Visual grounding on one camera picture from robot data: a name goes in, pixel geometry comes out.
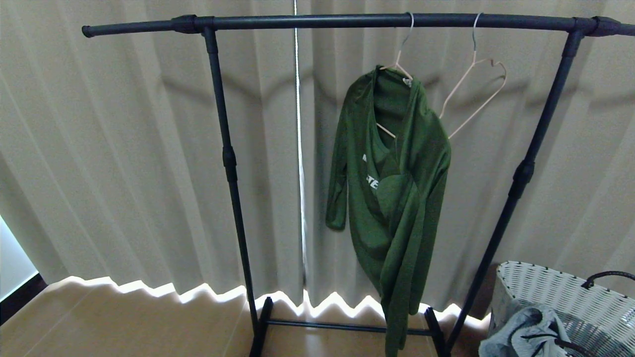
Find green long-sleeved shirt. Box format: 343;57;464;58
325;64;452;357

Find pale grey shorts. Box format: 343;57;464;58
478;303;578;357

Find black clothes rack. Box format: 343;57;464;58
81;12;635;357

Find white laundry basket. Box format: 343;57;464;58
489;261;635;357

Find beige curtain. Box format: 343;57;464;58
0;0;635;318

